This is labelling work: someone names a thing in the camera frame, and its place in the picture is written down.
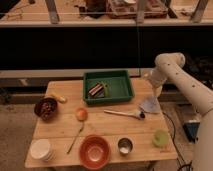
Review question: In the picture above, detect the blue foot pedal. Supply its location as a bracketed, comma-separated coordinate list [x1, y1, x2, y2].
[183, 122, 200, 142]

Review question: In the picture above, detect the yellow banana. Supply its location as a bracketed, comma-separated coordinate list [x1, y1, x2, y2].
[50, 94, 67, 103]

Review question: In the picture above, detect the green plastic cup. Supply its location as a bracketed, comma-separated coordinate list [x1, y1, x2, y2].
[152, 130, 169, 148]

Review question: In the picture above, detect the green plastic tray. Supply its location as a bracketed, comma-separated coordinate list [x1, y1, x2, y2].
[83, 70, 134, 105]

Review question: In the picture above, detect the striped sponge block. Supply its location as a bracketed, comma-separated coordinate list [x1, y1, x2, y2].
[88, 83, 104, 98]

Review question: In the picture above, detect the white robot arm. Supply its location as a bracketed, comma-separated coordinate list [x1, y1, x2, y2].
[155, 53, 213, 171]

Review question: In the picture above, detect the orange plastic bowl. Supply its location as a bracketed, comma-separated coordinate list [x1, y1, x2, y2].
[79, 135, 111, 170]

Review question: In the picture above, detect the red apple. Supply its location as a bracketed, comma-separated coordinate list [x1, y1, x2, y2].
[75, 108, 88, 121]

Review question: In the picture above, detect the grey towel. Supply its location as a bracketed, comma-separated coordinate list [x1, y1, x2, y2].
[140, 96, 161, 114]

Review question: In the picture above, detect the stack of white bowls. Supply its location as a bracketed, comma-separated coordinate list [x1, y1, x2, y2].
[30, 139, 53, 161]

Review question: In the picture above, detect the black cable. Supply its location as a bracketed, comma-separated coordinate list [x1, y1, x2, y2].
[162, 111, 194, 171]

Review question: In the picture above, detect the green marker in tray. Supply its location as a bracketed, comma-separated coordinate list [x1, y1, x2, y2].
[104, 84, 110, 97]

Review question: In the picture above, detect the dark bowl with nuts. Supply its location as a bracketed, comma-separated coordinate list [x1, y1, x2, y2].
[34, 97, 58, 121]

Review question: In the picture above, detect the small metal cup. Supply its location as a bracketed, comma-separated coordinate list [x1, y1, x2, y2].
[118, 138, 133, 155]

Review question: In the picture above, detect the metal spoon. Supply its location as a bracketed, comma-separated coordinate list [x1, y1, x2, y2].
[66, 122, 85, 154]

